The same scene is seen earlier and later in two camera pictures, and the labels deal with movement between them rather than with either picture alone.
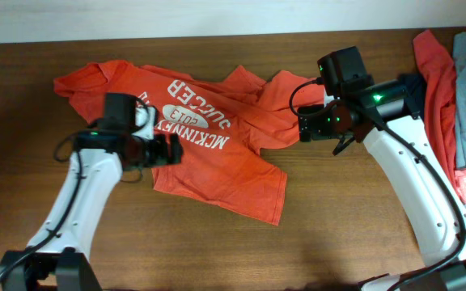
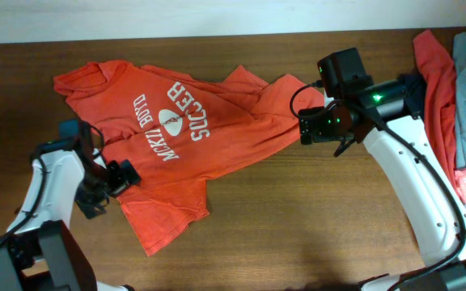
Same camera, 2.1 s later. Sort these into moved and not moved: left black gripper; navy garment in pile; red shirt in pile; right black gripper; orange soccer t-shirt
Moved: left black gripper; orange soccer t-shirt
Not moved: right black gripper; red shirt in pile; navy garment in pile
